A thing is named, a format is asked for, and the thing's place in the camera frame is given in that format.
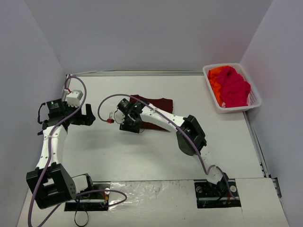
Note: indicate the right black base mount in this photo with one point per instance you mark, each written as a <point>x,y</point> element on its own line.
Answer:
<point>210,196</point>

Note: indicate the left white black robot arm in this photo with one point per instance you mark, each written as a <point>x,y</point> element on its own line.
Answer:
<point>50,183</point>

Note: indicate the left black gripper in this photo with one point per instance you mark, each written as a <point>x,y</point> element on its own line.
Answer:
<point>83,117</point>

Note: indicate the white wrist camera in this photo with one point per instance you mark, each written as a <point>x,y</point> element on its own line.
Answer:
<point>73,99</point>
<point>117,116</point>

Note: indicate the orange t shirt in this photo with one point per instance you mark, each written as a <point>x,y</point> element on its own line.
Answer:
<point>216,87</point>

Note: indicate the pink t shirt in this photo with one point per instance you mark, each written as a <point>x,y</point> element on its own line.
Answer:
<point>234,89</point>

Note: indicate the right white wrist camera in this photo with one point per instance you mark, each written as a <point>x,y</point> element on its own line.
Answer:
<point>117,116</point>

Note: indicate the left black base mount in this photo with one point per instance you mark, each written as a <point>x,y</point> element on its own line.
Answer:
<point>90,202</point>

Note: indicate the maroon t shirt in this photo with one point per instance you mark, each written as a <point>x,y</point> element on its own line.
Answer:
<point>162,103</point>

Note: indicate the white plastic basket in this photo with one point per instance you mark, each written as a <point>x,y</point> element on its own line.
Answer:
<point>254,99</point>

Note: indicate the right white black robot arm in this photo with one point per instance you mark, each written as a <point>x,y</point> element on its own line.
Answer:
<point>190,136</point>

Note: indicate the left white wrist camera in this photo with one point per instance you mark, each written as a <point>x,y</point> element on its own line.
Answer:
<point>73,99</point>

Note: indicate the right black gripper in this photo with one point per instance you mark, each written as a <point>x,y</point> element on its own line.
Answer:
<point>129,126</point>

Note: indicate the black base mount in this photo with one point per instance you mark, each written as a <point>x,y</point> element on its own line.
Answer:
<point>210,196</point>
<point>90,202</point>

